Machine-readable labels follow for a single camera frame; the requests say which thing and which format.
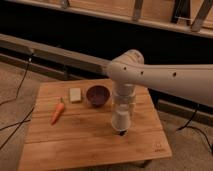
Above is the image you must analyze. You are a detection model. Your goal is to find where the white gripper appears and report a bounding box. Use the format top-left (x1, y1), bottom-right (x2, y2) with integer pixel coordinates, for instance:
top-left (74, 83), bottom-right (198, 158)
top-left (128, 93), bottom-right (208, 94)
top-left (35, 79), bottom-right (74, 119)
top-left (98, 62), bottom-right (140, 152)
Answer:
top-left (112, 83), bottom-right (135, 109)

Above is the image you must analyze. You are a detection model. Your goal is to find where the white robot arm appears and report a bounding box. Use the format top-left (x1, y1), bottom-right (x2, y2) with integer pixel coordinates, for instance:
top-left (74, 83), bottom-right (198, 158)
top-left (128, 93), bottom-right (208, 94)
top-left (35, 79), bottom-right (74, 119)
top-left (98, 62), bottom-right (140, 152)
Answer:
top-left (106, 49), bottom-right (213, 108)

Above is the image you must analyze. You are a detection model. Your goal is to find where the black eraser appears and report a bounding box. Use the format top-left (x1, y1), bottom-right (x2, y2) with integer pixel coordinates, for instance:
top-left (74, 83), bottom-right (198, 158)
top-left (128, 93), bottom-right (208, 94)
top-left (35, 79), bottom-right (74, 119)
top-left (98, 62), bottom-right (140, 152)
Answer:
top-left (119, 130), bottom-right (127, 136)

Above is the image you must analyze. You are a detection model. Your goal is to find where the purple bowl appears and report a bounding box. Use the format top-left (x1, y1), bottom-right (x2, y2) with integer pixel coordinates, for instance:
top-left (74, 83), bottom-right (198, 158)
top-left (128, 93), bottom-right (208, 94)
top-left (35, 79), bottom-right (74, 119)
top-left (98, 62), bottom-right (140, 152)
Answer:
top-left (86, 85), bottom-right (110, 107)

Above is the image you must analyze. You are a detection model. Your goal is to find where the beige sponge block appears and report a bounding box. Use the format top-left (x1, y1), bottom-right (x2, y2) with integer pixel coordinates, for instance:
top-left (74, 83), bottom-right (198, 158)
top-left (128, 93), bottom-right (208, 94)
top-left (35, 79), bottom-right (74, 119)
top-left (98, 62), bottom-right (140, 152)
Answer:
top-left (69, 88), bottom-right (81, 103)

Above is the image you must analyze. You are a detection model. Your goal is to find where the wooden table board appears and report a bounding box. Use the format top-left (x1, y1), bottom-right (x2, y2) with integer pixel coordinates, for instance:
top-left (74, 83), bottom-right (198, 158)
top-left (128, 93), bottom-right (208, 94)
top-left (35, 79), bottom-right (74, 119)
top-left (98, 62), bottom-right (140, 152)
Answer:
top-left (17, 78), bottom-right (173, 171)

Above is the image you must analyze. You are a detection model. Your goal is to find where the orange toy carrot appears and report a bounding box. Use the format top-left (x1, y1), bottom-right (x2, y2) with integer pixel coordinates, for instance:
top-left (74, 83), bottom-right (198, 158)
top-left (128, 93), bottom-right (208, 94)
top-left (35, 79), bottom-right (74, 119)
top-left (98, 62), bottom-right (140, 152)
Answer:
top-left (51, 98), bottom-right (65, 125)

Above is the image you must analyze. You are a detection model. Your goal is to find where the black cable right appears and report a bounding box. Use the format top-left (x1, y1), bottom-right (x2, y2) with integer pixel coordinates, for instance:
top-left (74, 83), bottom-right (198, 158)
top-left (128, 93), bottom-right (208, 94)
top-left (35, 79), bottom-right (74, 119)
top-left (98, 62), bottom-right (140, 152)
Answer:
top-left (176, 103), bottom-right (213, 155)

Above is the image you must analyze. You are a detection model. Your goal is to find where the black cable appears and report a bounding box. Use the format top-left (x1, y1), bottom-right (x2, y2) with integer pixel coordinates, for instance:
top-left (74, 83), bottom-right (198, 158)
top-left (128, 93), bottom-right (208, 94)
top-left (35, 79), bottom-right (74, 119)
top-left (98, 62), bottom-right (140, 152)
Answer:
top-left (0, 52), bottom-right (36, 150)
top-left (176, 103), bottom-right (213, 155)

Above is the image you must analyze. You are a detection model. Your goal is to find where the black cable left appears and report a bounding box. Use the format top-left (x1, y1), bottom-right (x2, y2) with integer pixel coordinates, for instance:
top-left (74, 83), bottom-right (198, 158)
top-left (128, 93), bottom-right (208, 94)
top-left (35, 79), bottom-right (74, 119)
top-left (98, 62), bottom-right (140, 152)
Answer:
top-left (0, 52), bottom-right (36, 150)

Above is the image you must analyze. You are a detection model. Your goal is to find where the wooden shelf rail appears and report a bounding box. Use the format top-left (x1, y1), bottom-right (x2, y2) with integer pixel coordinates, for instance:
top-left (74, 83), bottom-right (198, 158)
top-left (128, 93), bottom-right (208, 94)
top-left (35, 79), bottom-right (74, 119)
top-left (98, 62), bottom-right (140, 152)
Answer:
top-left (5, 0), bottom-right (213, 39)

